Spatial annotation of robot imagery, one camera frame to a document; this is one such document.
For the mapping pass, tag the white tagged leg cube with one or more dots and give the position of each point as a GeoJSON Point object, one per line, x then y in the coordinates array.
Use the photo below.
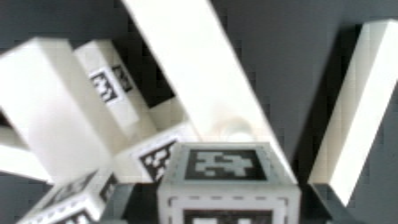
{"type": "Point", "coordinates": [73, 203]}
{"type": "Point", "coordinates": [226, 186]}

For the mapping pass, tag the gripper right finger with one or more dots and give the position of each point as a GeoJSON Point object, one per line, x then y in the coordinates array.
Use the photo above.
{"type": "Point", "coordinates": [323, 210]}

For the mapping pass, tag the white U-shaped fence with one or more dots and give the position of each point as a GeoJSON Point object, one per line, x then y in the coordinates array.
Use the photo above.
{"type": "Point", "coordinates": [359, 108]}

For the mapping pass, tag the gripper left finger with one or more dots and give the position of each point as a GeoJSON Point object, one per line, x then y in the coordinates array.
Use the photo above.
{"type": "Point", "coordinates": [131, 208]}

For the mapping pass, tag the white chair back part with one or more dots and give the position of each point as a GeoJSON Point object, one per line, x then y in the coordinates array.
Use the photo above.
{"type": "Point", "coordinates": [66, 140]}

